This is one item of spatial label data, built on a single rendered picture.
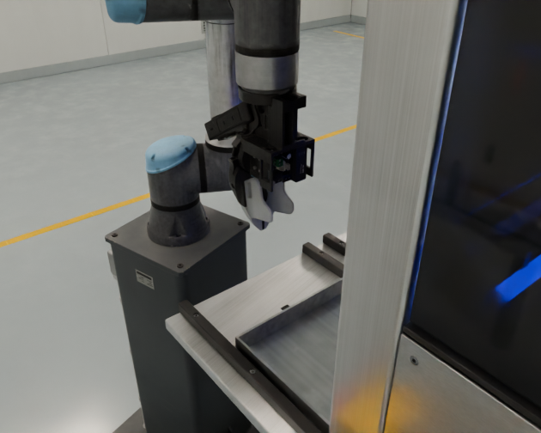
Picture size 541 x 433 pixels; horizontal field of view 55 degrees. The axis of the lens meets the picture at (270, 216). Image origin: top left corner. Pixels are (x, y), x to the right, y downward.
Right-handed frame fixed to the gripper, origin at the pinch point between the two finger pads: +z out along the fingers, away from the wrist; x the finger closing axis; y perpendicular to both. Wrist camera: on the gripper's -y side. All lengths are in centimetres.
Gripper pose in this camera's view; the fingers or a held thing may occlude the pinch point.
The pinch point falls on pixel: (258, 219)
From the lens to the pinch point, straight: 75.2
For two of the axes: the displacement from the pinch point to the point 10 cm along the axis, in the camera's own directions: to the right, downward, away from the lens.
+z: 0.0, 8.6, 5.2
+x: 7.8, -3.2, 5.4
